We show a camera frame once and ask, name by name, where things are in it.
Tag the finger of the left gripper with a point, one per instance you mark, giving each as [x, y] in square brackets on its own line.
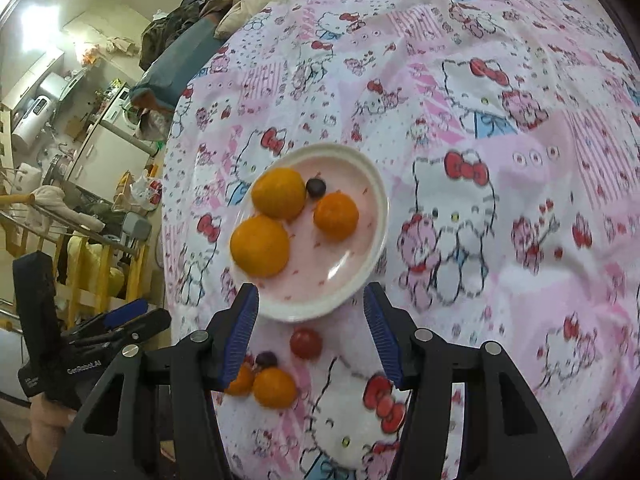
[99, 338]
[115, 313]

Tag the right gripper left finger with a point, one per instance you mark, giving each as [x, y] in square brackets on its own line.
[115, 433]

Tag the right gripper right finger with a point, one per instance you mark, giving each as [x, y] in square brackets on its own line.
[505, 433]

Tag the dark grape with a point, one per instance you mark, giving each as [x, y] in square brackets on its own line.
[316, 188]
[265, 360]

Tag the red cherry tomato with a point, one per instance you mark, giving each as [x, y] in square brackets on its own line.
[306, 343]

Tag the large orange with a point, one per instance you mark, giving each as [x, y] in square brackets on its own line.
[260, 247]
[280, 193]

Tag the small mandarin orange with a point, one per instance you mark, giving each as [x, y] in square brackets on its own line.
[336, 216]

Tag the person's hand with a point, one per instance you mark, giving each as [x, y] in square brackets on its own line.
[49, 421]

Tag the yellow wooden rack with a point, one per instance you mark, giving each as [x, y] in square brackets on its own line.
[92, 273]

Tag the white red plastic bag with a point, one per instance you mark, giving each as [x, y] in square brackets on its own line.
[141, 195]

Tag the white pink plate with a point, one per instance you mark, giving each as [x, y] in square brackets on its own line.
[322, 274]

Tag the white washing machine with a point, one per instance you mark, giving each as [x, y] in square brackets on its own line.
[122, 118]

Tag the white water heater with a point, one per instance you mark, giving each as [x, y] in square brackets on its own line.
[26, 133]

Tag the pile of dark clothes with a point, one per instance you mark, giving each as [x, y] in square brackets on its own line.
[162, 32]

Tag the Hello Kitty pink bedsheet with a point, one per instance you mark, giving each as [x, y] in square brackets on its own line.
[507, 136]

